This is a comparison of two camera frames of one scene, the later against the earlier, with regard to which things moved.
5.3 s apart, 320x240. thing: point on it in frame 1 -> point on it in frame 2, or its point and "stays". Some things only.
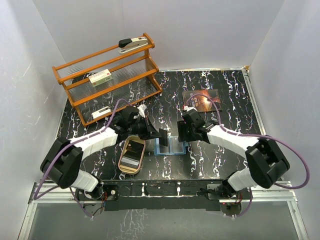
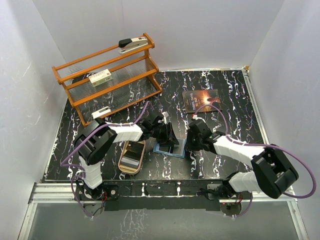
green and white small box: (100, 78) stays
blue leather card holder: (174, 147) stays
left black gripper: (150, 131) -> (169, 137)
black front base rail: (164, 194) stays
